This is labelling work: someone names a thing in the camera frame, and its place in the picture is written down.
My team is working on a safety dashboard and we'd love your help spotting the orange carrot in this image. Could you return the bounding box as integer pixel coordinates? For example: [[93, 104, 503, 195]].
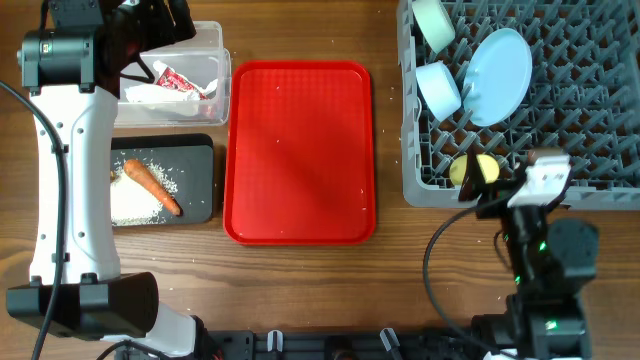
[[123, 159, 182, 216]]

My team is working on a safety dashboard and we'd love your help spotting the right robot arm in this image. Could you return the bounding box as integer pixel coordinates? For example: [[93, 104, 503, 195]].
[[459, 149, 599, 359]]

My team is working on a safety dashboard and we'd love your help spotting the red snack wrapper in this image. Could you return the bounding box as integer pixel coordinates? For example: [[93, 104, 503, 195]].
[[155, 67, 207, 100]]

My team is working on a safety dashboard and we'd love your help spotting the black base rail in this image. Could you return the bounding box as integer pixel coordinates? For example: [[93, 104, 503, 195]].
[[209, 328, 492, 360]]

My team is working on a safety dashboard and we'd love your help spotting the clear plastic bin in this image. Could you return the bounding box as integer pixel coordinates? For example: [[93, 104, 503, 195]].
[[115, 21, 231, 128]]

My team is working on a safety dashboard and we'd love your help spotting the light blue bowl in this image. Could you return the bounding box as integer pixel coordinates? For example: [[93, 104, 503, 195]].
[[416, 61, 462, 121]]

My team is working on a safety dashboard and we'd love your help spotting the grey dishwasher rack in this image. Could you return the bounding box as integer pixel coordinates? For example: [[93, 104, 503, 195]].
[[396, 0, 639, 210]]

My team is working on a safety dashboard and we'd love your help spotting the black plastic tray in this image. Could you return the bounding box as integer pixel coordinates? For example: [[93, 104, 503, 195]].
[[111, 133, 215, 225]]

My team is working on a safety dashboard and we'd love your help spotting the pale green bowl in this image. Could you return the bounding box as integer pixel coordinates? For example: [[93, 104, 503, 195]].
[[412, 0, 455, 53]]

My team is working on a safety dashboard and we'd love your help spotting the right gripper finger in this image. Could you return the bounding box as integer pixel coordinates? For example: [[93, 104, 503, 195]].
[[458, 147, 484, 202], [527, 147, 564, 165]]

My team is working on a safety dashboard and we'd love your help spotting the light blue plate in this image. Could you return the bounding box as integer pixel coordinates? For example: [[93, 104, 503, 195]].
[[463, 28, 533, 127]]

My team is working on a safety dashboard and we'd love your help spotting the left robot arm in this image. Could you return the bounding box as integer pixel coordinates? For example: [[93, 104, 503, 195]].
[[6, 0, 215, 359]]

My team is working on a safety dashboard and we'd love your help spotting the white napkin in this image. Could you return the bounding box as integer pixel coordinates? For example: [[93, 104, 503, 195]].
[[124, 60, 218, 103]]

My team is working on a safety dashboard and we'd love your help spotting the yellow plastic cup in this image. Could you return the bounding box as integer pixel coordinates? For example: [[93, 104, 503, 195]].
[[449, 154, 500, 186]]

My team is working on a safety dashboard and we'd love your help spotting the red serving tray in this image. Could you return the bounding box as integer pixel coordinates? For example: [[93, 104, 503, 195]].
[[223, 60, 376, 246]]

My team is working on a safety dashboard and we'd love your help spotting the white rice pile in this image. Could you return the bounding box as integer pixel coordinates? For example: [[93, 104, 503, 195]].
[[110, 163, 172, 227]]

